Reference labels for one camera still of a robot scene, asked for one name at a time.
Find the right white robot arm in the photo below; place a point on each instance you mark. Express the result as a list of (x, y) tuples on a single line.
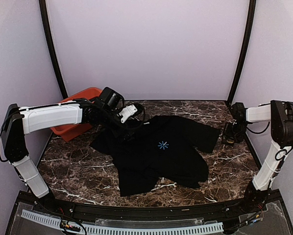
[(279, 114)]

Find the white slotted cable duct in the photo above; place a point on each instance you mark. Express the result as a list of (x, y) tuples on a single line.
[(122, 227)]

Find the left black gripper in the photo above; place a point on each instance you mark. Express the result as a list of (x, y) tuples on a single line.
[(118, 133)]

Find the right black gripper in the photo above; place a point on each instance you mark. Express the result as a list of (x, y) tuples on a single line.
[(240, 137)]

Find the left black frame post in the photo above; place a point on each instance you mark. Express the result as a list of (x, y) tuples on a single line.
[(51, 48)]

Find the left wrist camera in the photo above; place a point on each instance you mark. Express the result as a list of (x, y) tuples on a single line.
[(130, 111)]

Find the orange plastic tub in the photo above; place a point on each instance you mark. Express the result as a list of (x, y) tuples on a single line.
[(70, 129)]

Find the right black frame post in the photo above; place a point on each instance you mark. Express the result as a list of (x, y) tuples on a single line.
[(243, 51)]

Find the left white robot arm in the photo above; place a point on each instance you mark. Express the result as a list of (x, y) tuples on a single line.
[(90, 105)]

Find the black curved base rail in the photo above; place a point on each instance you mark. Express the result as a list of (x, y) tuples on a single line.
[(271, 219)]

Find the black t-shirt with blue logo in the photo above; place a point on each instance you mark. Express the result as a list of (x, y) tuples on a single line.
[(164, 147)]

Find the black frame post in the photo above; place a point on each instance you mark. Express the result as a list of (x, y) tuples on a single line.
[(243, 51), (51, 48)]

